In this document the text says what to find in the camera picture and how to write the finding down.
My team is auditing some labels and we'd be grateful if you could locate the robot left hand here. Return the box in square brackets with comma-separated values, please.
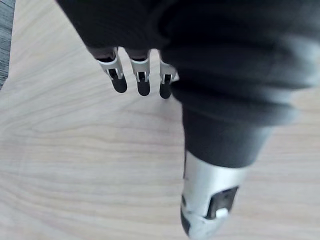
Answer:
[56, 0, 320, 240]

